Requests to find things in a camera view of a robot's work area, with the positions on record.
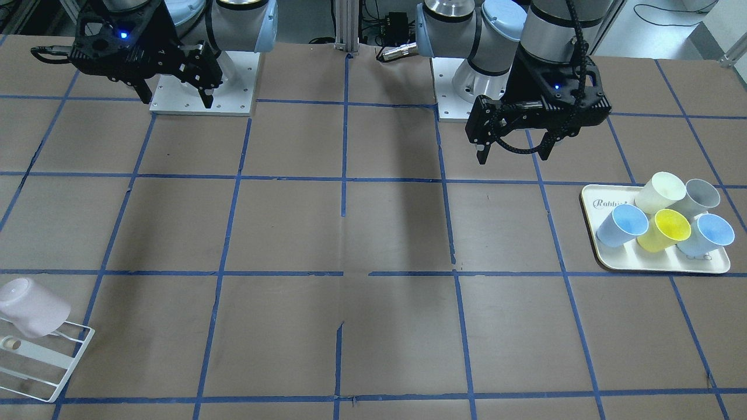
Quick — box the cream plastic cup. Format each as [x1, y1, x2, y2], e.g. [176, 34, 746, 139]
[633, 171, 687, 215]

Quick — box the black braided cable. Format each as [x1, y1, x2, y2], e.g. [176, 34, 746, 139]
[489, 0, 590, 154]

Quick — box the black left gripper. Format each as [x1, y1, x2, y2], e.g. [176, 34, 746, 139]
[465, 55, 613, 165]

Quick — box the yellow plastic cup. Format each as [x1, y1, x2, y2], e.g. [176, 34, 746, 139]
[637, 208, 692, 253]

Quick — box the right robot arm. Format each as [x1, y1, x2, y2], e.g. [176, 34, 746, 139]
[66, 1, 278, 110]

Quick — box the black power adapter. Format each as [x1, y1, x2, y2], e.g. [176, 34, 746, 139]
[383, 12, 409, 46]

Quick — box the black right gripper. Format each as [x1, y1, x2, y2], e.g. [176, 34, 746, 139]
[68, 1, 222, 109]

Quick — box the pink plastic cup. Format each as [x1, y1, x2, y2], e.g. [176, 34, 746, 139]
[1, 278, 71, 338]

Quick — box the grey plastic cup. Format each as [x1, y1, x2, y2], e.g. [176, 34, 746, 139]
[669, 178, 721, 220]

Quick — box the aluminium frame post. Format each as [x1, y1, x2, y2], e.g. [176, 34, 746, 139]
[333, 0, 361, 57]

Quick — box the cream serving tray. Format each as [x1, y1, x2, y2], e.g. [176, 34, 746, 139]
[581, 184, 731, 274]

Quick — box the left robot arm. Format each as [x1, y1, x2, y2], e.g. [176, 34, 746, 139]
[416, 1, 613, 164]

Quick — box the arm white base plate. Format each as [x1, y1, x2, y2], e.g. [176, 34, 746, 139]
[431, 58, 510, 123]
[149, 51, 263, 117]

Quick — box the white wire cup rack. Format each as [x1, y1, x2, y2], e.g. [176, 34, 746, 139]
[1, 318, 96, 403]

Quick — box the light blue plastic cup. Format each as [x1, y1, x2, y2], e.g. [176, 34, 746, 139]
[676, 213, 735, 257]

